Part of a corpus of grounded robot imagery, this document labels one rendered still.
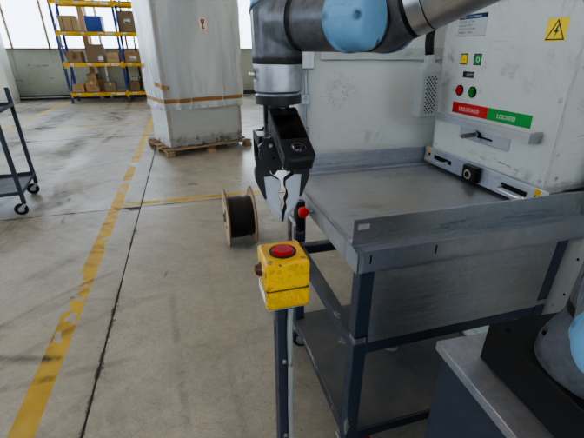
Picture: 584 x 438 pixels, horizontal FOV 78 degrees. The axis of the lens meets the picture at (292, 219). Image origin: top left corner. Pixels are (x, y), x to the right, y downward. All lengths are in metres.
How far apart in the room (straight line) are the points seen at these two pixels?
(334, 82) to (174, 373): 1.36
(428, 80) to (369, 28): 0.89
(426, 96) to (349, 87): 0.32
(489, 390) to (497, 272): 0.50
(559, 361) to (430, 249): 0.38
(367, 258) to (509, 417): 0.38
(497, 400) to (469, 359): 0.08
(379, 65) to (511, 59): 0.51
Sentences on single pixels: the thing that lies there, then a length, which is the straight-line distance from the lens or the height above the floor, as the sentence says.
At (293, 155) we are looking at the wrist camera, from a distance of 0.50.
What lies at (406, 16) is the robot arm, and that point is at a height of 1.27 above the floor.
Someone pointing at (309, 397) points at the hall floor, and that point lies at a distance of 1.58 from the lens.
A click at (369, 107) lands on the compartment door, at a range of 1.55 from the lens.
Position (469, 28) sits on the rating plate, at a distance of 1.37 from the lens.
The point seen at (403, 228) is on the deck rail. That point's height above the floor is 0.86.
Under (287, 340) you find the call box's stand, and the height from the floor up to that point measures 0.70.
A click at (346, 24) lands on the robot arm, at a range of 0.48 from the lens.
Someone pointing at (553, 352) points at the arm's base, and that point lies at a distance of 0.64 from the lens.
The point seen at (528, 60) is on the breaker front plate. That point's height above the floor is 1.21.
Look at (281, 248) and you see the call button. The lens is 0.65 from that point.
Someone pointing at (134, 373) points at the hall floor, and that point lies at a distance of 1.78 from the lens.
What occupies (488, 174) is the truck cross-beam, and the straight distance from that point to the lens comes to 1.28.
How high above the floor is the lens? 1.23
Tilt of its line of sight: 25 degrees down
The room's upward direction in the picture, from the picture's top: straight up
